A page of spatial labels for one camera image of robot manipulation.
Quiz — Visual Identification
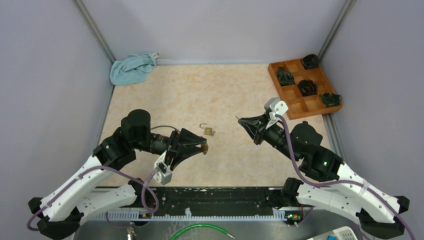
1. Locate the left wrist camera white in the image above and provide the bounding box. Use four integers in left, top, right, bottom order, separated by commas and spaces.
153, 159, 173, 186

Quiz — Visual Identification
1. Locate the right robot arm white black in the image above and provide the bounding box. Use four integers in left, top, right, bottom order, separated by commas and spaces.
238, 114, 415, 240

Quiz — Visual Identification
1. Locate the black cable lock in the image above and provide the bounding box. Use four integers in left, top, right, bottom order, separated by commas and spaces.
150, 125, 180, 132

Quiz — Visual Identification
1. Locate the dark rosette centre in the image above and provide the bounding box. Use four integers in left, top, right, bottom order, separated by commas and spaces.
297, 79, 318, 97

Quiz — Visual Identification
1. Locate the dark rosette upper left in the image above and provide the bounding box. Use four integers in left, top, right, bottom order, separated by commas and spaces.
276, 67, 295, 87

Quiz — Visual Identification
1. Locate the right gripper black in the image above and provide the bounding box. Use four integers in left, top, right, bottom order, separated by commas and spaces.
238, 111, 299, 162

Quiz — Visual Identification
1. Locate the brass padlock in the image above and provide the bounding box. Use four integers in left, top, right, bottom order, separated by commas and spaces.
200, 142, 209, 155
199, 122, 215, 137

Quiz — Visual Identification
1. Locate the dark rosette right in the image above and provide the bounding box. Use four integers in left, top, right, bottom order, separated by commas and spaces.
320, 92, 341, 108

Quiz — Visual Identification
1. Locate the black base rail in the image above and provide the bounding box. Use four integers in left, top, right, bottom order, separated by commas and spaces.
119, 186, 314, 220

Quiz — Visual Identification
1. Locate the green cable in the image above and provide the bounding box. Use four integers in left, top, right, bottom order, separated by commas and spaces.
169, 223, 236, 240

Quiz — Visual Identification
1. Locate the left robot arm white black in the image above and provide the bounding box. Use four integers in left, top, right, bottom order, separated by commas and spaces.
26, 109, 209, 240

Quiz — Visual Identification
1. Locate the light blue cloth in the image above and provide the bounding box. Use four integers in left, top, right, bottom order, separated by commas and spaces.
109, 52, 161, 86

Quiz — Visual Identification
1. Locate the white basket corner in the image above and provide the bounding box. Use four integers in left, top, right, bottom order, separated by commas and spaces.
307, 226, 358, 240

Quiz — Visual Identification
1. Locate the wooden compartment tray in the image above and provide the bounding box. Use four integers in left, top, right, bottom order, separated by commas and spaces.
268, 58, 343, 120

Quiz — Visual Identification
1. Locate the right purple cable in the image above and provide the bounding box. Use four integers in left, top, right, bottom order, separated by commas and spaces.
275, 114, 417, 240

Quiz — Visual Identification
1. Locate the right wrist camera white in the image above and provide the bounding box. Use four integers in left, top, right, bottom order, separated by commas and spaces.
264, 97, 289, 130

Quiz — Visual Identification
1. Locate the dark rosette top corner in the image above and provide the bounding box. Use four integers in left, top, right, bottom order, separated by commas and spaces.
301, 54, 320, 70

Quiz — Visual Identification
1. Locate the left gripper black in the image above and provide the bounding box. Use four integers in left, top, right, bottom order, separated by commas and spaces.
133, 128, 207, 172

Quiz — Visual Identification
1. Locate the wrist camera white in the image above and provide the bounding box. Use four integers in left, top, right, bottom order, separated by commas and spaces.
264, 97, 289, 130
153, 159, 173, 186

